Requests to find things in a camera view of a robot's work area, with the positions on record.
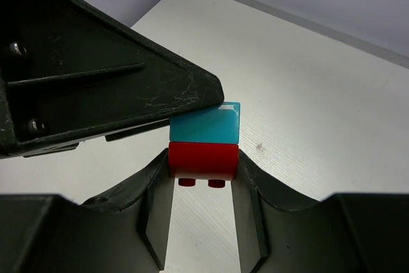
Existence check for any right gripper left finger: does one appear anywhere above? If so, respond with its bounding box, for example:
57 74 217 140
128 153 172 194
1 151 171 272

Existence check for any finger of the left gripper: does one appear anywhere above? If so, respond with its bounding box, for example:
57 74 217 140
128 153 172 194
1 0 224 158

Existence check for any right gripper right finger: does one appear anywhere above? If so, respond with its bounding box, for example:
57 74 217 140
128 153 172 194
231 152 408 272

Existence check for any blue red yellow lego stack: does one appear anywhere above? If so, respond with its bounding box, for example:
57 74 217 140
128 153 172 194
168 102 241 188

